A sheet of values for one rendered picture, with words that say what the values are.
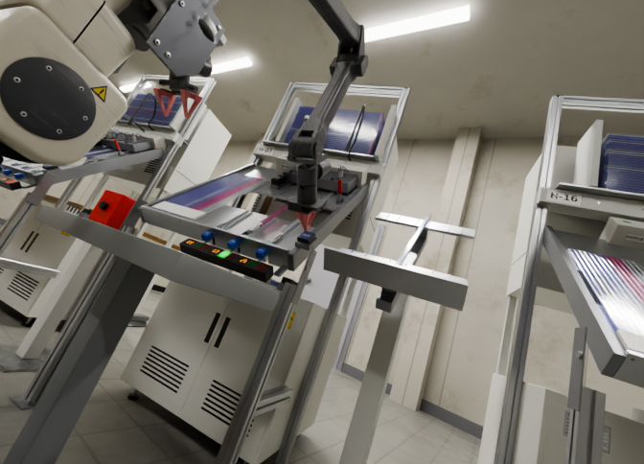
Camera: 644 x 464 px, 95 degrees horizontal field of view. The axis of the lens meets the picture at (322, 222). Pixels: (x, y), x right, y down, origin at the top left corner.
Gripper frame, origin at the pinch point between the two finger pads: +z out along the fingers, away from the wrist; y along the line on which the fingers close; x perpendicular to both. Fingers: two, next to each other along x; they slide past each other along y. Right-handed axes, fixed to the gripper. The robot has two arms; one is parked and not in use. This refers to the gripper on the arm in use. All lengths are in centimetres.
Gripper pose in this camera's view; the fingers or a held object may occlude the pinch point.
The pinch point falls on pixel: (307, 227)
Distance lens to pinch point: 90.8
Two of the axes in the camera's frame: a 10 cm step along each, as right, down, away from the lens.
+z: -0.4, 8.9, 4.6
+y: -9.0, -2.3, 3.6
